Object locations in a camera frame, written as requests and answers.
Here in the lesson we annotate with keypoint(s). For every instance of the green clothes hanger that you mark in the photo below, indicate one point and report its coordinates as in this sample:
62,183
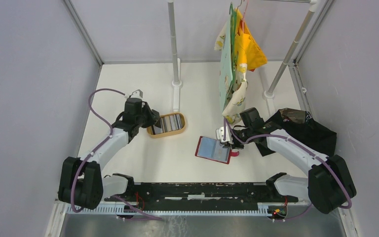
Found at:
233,24

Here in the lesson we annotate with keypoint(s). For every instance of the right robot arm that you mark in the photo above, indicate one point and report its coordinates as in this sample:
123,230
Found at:
327,184

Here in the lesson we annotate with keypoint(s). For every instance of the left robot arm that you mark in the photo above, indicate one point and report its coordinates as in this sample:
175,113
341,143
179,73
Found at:
81,183

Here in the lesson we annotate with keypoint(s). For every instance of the mint green cartoon cloth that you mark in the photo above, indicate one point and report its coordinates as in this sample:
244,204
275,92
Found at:
226,74

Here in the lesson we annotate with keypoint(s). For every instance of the black clothes pile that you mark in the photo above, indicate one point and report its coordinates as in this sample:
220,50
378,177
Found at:
301,125

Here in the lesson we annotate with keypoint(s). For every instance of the yellow oval card tray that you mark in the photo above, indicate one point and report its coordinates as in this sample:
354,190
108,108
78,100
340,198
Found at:
167,125

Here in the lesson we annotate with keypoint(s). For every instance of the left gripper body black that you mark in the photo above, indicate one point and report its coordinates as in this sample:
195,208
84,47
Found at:
146,119

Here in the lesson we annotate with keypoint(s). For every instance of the yellow garment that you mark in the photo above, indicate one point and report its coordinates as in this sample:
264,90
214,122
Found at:
249,55

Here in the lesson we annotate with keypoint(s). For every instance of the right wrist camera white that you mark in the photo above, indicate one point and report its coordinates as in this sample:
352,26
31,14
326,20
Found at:
224,135

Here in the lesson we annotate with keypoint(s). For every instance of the stack of credit cards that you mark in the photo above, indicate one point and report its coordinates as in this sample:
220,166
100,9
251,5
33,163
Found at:
168,123

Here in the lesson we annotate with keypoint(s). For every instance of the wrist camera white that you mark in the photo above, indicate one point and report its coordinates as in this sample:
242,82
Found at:
224,135
136,94

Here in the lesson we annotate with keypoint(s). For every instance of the white slotted cable duct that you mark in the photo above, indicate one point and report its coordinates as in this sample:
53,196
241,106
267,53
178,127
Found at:
120,208

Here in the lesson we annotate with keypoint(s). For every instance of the white clothes rack frame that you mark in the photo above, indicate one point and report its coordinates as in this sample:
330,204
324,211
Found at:
268,94

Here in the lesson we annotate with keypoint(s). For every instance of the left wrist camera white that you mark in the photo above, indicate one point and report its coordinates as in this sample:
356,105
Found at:
136,94

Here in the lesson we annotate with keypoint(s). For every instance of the red card holder wallet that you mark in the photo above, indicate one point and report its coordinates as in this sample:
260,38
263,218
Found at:
212,149

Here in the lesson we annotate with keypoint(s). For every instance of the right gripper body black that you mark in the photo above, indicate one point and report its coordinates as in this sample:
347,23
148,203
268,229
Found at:
243,135

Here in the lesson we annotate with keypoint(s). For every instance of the pink clothes hanger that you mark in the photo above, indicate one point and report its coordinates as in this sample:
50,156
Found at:
244,13

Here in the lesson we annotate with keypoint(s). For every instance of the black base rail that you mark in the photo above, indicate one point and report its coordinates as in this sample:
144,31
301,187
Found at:
203,196

